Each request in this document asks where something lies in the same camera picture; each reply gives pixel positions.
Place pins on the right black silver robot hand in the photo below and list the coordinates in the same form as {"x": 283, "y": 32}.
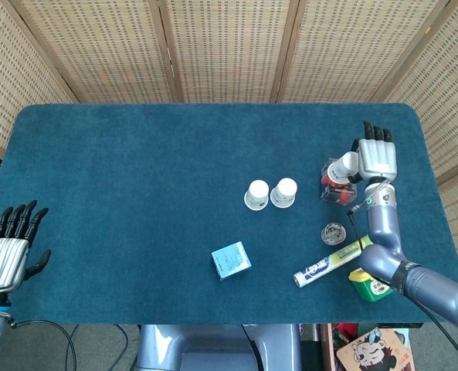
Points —
{"x": 379, "y": 158}

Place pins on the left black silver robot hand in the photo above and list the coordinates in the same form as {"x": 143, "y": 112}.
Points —
{"x": 2, "y": 263}

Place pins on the white printed paper cup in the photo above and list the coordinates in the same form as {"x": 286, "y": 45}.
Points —
{"x": 257, "y": 193}
{"x": 344, "y": 164}
{"x": 283, "y": 191}

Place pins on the clear box of red clips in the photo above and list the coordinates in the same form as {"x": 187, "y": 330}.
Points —
{"x": 334, "y": 193}

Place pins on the round clear paperclip tin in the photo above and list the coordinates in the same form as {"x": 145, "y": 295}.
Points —
{"x": 333, "y": 233}

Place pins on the cling film roll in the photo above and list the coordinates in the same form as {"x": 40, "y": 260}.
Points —
{"x": 325, "y": 264}

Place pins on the green tub with yellow lid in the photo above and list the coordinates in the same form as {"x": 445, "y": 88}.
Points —
{"x": 371, "y": 291}

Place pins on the dark teal table mat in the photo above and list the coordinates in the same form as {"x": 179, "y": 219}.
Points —
{"x": 136, "y": 174}

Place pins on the light blue cardboard box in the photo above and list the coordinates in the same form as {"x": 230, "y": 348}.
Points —
{"x": 230, "y": 261}

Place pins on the woven bamboo folding screen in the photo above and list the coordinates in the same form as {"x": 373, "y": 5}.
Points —
{"x": 228, "y": 50}

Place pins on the cartoon printed cardboard box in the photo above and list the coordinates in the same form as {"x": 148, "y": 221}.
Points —
{"x": 371, "y": 351}

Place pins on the grey robot torso base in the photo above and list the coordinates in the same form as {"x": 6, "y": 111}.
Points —
{"x": 213, "y": 348}

